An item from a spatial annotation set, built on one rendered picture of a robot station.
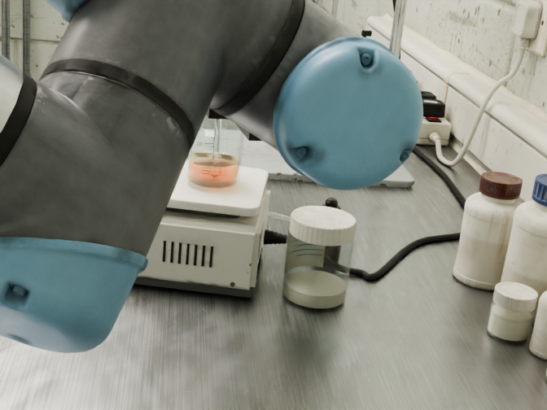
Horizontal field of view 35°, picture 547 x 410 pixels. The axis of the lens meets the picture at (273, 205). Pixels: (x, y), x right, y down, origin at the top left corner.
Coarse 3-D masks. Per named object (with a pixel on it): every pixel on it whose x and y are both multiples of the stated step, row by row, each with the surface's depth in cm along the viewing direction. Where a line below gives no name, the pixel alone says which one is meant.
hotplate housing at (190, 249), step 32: (160, 224) 75; (192, 224) 76; (224, 224) 76; (256, 224) 76; (160, 256) 76; (192, 256) 76; (224, 256) 76; (256, 256) 76; (192, 288) 78; (224, 288) 77
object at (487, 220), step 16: (496, 176) 84; (512, 176) 85; (480, 192) 84; (496, 192) 82; (512, 192) 82; (480, 208) 83; (496, 208) 82; (512, 208) 82; (464, 224) 85; (480, 224) 83; (496, 224) 82; (512, 224) 82; (464, 240) 85; (480, 240) 83; (496, 240) 83; (464, 256) 85; (480, 256) 84; (496, 256) 83; (464, 272) 85; (480, 272) 84; (496, 272) 84; (480, 288) 85
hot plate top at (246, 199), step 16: (240, 176) 83; (256, 176) 84; (176, 192) 77; (192, 192) 77; (208, 192) 78; (224, 192) 78; (240, 192) 79; (256, 192) 79; (192, 208) 75; (208, 208) 75; (224, 208) 75; (240, 208) 75; (256, 208) 75
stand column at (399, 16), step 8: (400, 0) 114; (400, 8) 115; (400, 16) 115; (392, 24) 116; (400, 24) 115; (392, 32) 116; (400, 32) 116; (392, 40) 116; (400, 40) 116; (392, 48) 117
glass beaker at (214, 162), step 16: (208, 128) 76; (224, 128) 76; (208, 144) 76; (224, 144) 76; (240, 144) 78; (192, 160) 78; (208, 160) 77; (224, 160) 77; (240, 160) 79; (192, 176) 78; (208, 176) 77; (224, 176) 78
